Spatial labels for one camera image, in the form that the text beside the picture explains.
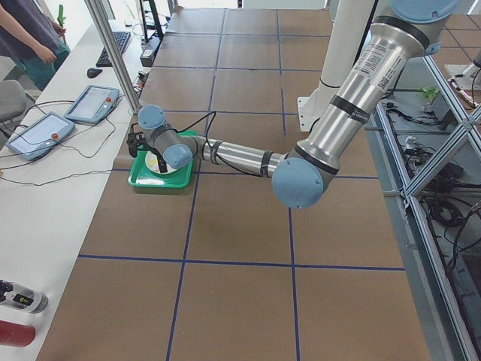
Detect person at desk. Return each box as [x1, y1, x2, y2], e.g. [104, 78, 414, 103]
[1, 0, 71, 91]

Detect black keyboard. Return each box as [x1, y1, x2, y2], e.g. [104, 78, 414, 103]
[95, 31, 132, 68]

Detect near teach pendant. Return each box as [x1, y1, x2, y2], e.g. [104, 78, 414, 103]
[6, 112, 75, 161]

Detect black computer mouse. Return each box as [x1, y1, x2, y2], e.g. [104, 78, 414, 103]
[86, 67, 102, 79]

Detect aluminium frame post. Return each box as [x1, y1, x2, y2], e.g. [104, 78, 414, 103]
[85, 0, 141, 114]

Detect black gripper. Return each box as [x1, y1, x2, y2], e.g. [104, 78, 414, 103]
[148, 147, 168, 174]

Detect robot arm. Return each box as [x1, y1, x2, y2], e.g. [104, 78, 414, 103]
[138, 1, 458, 208]

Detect green plastic tray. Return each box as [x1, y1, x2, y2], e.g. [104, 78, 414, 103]
[128, 146, 194, 189]

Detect clear water bottle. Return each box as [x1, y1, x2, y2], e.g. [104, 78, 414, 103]
[1, 280, 49, 314]

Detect white round plate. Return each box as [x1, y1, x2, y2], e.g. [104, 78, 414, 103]
[144, 151, 177, 175]

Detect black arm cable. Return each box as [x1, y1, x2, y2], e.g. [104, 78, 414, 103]
[176, 110, 271, 177]

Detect teach pendant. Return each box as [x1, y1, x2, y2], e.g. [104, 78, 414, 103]
[65, 85, 119, 124]
[6, 112, 75, 161]

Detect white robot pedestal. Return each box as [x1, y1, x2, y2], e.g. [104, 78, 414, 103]
[298, 0, 378, 132]

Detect far teach pendant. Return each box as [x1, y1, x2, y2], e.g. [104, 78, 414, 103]
[65, 85, 119, 124]

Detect red bottle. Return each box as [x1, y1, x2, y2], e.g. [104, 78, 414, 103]
[0, 320, 36, 347]

